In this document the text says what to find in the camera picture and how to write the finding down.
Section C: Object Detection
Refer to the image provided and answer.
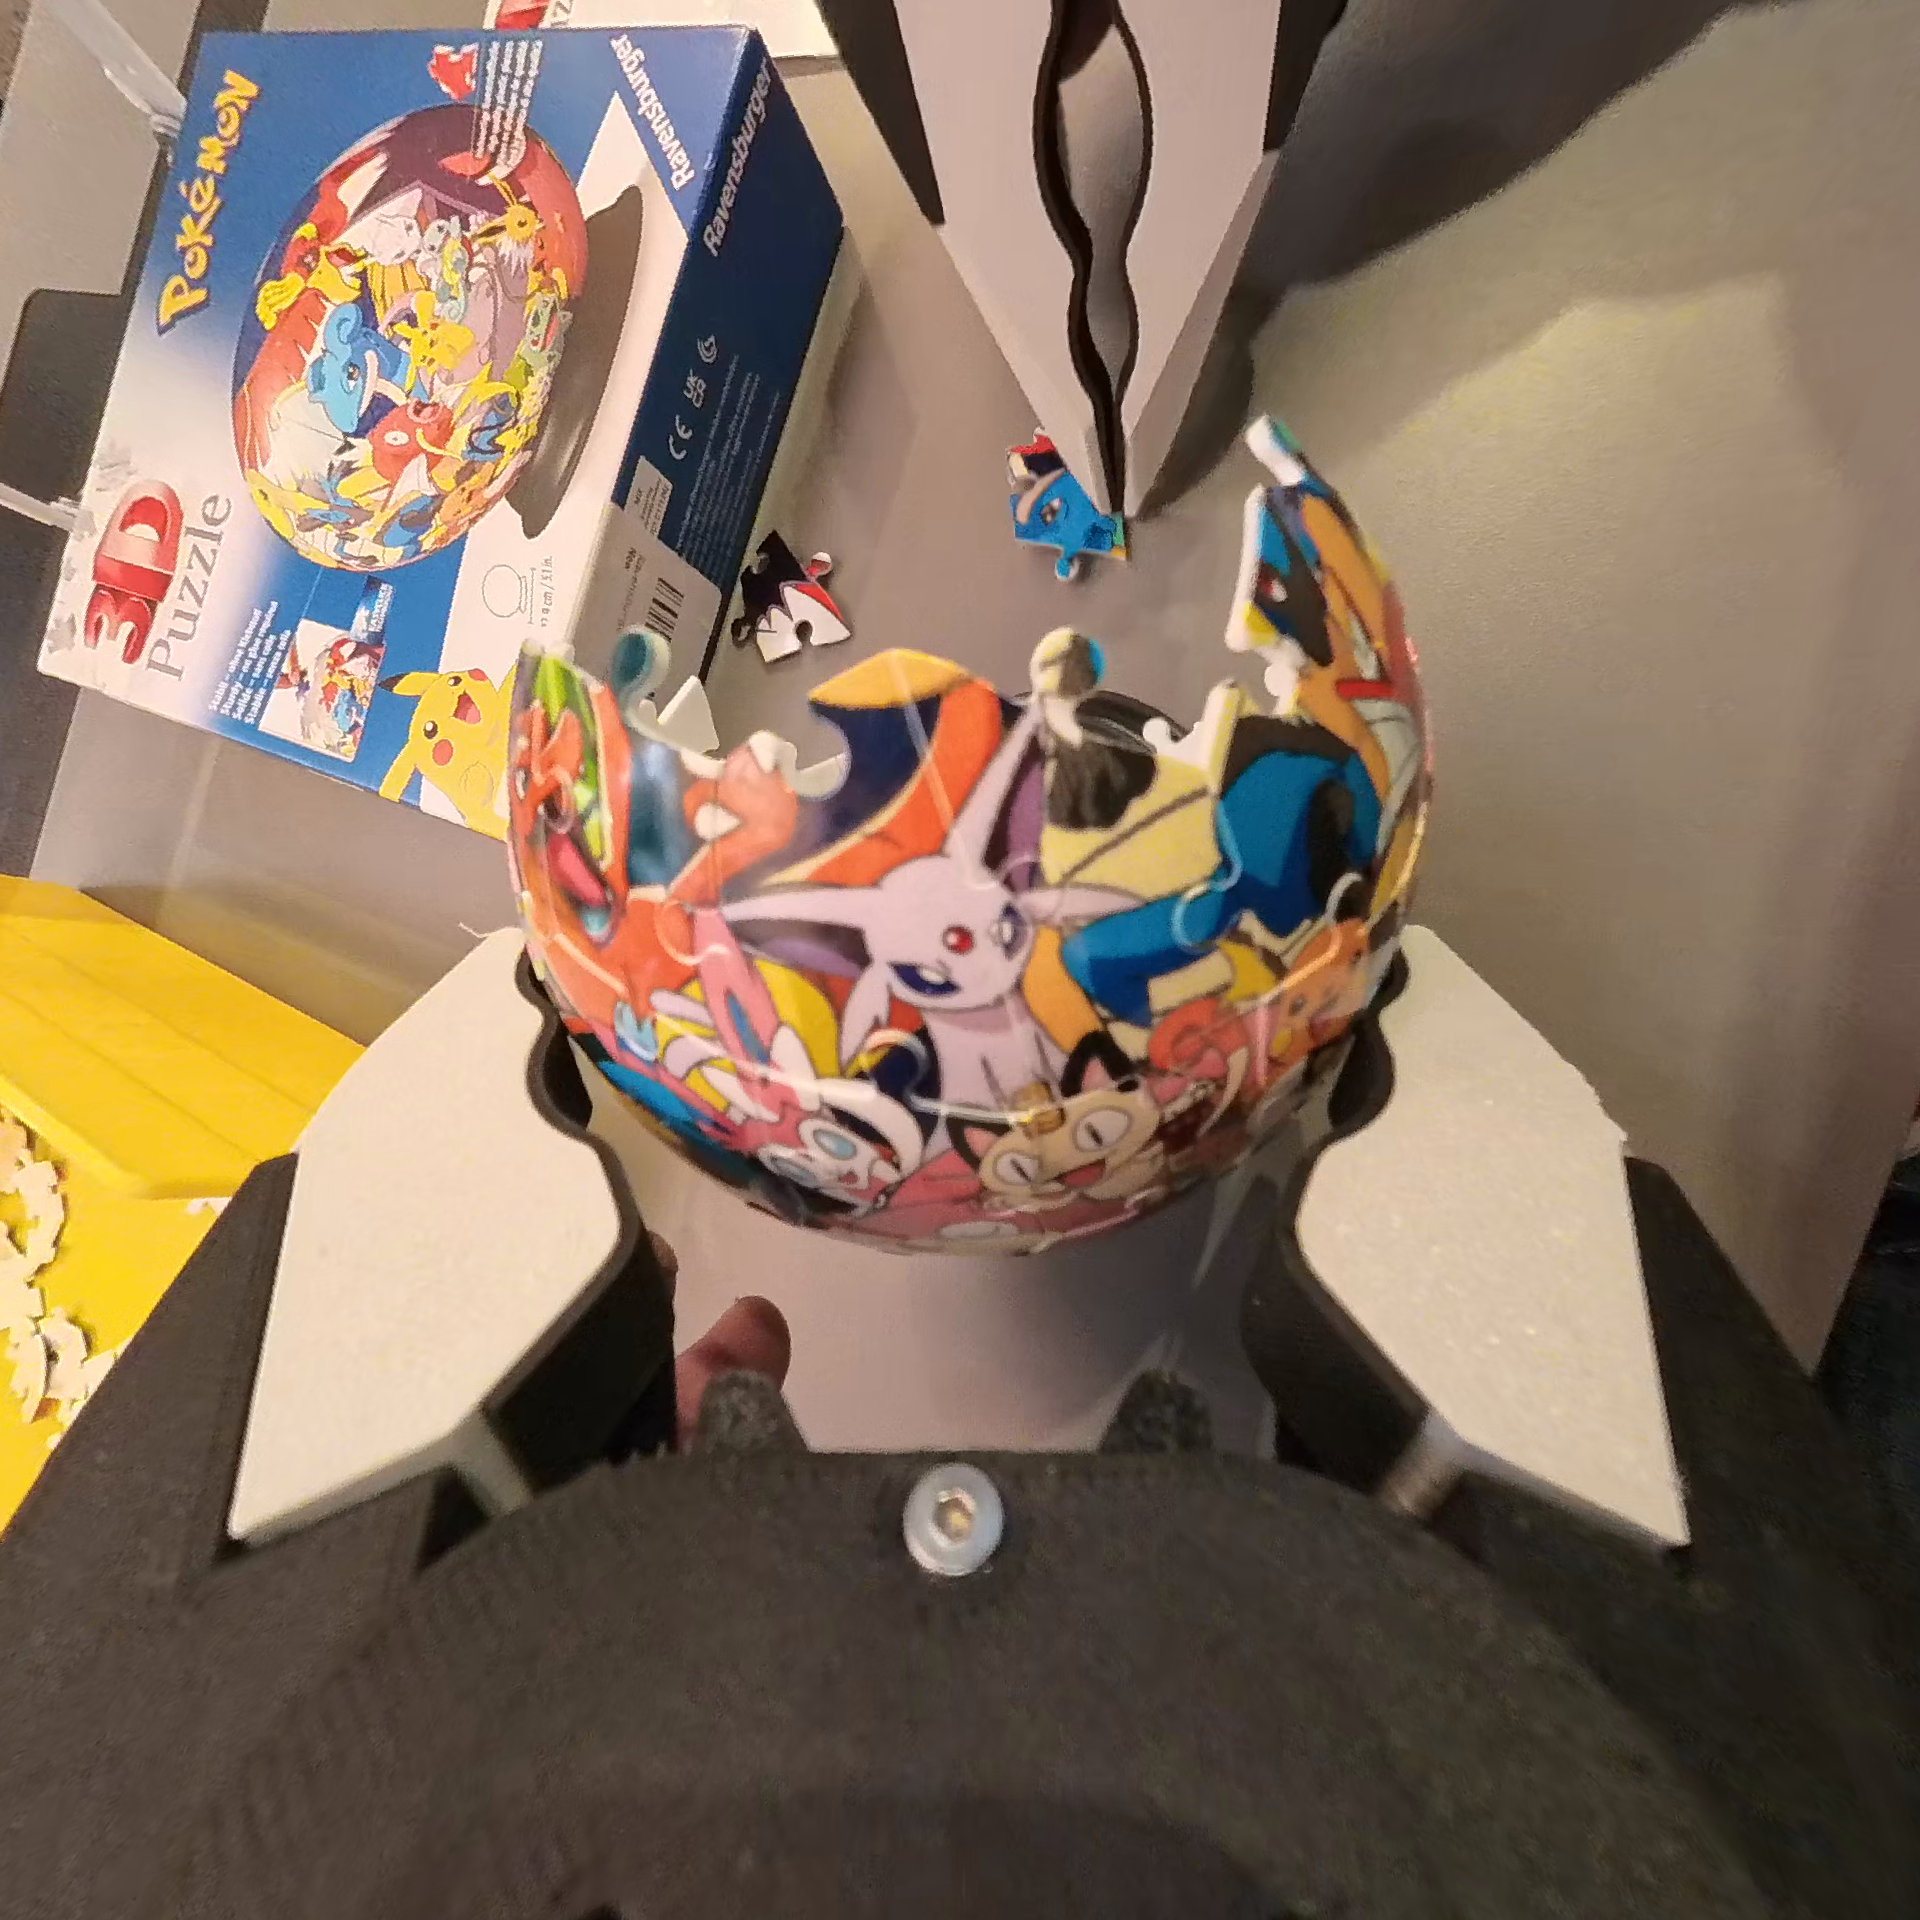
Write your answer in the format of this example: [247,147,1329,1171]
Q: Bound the person's left hand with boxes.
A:
[680,1295,793,1400]

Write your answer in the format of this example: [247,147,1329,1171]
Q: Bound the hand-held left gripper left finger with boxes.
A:
[223,935,681,1552]

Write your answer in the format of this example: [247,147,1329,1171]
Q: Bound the pile of white puzzle pieces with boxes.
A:
[0,1106,121,1425]

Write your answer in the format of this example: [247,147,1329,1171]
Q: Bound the yellow cardboard box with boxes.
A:
[0,878,369,1530]

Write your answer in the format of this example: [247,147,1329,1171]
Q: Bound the colourful puzzle ball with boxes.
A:
[507,416,1432,1259]

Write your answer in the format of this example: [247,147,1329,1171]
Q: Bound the person's blue jeans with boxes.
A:
[1815,1154,1920,1518]

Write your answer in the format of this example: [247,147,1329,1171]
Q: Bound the blue white puzzle box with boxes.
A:
[38,22,865,840]

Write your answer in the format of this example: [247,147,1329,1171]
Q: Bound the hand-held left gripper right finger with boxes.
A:
[1241,928,1693,1552]

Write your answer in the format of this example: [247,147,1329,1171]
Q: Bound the black red white puzzle piece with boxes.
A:
[729,530,841,665]

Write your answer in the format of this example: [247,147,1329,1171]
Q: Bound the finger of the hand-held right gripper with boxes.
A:
[895,0,1127,514]
[1083,0,1287,514]

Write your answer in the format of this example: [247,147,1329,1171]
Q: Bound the white joined puzzle pieces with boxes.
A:
[999,430,1131,577]

